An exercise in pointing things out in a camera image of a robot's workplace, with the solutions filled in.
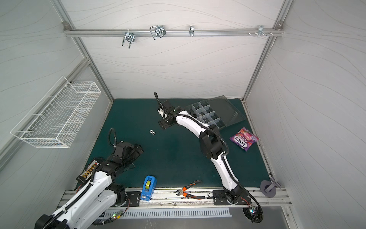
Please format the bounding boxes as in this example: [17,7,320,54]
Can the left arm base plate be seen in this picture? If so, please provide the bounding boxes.
[114,191,141,207]

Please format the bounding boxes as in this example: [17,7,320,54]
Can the metal U-bolt clamp left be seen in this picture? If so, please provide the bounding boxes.
[122,30,135,49]

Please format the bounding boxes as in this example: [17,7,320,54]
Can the aluminium crossbar rail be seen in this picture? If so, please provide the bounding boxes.
[64,27,285,38]

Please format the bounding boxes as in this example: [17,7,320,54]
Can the blue tape dispenser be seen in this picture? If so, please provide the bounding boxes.
[140,176,157,201]

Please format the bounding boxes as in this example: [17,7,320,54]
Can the metal u-bolt clamp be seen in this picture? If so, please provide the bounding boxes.
[122,30,135,49]
[149,25,166,40]

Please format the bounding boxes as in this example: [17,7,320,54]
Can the screwdriver bit set case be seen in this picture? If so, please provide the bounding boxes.
[76,158,103,184]

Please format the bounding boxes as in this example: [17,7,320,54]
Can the metal bracket right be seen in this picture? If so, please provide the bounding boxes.
[248,25,273,37]

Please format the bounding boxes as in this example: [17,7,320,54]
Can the orange handled pliers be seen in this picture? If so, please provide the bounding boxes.
[176,179,206,200]

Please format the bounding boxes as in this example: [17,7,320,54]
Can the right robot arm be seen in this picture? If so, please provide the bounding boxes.
[156,97,252,204]

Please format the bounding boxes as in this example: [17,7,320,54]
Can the clear compartment organizer box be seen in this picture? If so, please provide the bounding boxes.
[185,95,246,129]

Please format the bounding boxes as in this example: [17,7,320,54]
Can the metal hook clamp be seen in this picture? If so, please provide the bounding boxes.
[188,25,194,37]

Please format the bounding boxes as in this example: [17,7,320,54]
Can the white wire basket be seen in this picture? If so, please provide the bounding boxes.
[10,76,101,149]

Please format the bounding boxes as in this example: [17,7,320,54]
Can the pink Fox's candy bag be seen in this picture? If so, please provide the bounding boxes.
[230,127,259,151]

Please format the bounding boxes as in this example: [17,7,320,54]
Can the metal U-bolt clamp middle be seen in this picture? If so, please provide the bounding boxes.
[149,25,166,40]

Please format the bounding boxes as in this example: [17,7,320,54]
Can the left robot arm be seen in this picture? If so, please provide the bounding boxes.
[34,142,144,229]

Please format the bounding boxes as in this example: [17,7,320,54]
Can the grey tape spool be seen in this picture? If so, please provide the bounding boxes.
[260,180,276,198]

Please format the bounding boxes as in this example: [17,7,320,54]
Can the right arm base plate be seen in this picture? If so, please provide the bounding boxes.
[209,188,252,206]

